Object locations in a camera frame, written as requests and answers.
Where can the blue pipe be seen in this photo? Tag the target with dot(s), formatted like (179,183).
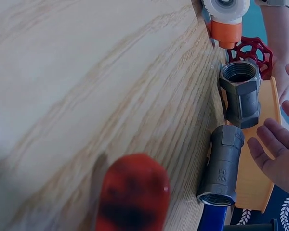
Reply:
(216,217)

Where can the grey steel threaded fitting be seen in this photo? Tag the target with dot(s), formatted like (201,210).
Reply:
(221,166)
(245,101)

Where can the red handwheel valve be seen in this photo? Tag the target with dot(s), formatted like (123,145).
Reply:
(255,51)

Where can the person's left hand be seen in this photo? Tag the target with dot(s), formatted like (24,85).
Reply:
(278,43)

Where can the white valve with orange cap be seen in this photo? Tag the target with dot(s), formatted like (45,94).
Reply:
(227,26)

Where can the yellow plastic tray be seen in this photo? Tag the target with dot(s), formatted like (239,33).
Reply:
(253,187)

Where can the black spool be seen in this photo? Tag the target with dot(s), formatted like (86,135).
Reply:
(253,226)

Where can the person's right hand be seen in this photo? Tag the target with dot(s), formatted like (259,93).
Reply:
(284,166)

